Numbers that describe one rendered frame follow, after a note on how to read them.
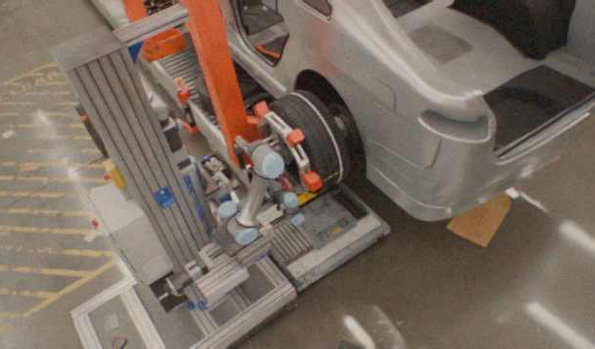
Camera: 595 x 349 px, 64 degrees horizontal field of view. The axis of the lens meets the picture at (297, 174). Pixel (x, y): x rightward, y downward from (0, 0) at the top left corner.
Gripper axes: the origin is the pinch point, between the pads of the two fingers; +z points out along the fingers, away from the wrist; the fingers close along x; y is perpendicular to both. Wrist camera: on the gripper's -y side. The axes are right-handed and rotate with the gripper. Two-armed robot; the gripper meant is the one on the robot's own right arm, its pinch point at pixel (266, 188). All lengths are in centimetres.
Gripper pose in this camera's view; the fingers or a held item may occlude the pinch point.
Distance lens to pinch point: 291.5
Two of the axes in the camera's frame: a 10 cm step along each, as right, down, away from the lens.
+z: -5.7, -5.3, 6.2
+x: -8.1, 4.8, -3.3
